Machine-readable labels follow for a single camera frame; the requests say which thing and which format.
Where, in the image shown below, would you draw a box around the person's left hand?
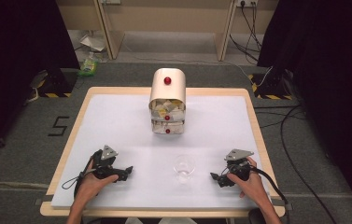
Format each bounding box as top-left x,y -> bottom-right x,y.
75,160 -> 120,203

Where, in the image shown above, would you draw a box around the crumpled white paper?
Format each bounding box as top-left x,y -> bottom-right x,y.
78,33 -> 107,52

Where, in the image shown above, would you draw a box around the right hand-held gripper black cable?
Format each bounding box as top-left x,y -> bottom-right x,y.
249,166 -> 291,224

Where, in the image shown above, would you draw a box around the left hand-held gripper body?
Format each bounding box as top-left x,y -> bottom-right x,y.
91,145 -> 128,183

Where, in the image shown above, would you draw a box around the white table mat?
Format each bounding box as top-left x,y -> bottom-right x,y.
50,93 -> 273,210

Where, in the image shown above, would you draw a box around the clear glass cup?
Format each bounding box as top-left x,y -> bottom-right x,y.
173,154 -> 197,184

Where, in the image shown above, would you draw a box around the black cables from socket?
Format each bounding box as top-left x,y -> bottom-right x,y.
229,1 -> 263,63

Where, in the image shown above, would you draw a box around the left hand-held gripper black cable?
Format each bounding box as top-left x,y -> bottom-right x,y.
61,154 -> 98,200

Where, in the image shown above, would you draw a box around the white wall socket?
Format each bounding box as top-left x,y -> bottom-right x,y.
235,0 -> 259,8

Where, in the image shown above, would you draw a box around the black yellow striped stand base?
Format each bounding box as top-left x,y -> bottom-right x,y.
28,68 -> 78,99
247,70 -> 293,101

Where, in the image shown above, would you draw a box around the person's right hand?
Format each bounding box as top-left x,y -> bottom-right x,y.
226,156 -> 272,208

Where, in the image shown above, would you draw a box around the black floor cables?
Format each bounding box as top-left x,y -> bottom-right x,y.
253,104 -> 340,224

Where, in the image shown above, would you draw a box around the green plastic packet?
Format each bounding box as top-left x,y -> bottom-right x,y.
77,55 -> 101,78

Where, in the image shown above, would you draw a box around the light wooden desk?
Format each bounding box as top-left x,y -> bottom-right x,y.
55,0 -> 280,63

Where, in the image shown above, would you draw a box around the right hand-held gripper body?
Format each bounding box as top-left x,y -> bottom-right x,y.
223,148 -> 255,188

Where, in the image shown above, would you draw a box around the white drawer cabinet red knobs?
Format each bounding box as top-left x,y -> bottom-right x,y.
148,67 -> 187,135

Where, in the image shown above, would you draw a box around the black curtain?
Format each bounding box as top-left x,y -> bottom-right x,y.
0,0 -> 81,160
256,0 -> 352,216

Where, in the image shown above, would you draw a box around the hand-held gripper black cable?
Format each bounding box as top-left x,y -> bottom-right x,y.
249,166 -> 291,224
61,154 -> 98,200

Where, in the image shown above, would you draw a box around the pile of paper packets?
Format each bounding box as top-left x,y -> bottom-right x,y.
150,98 -> 186,119

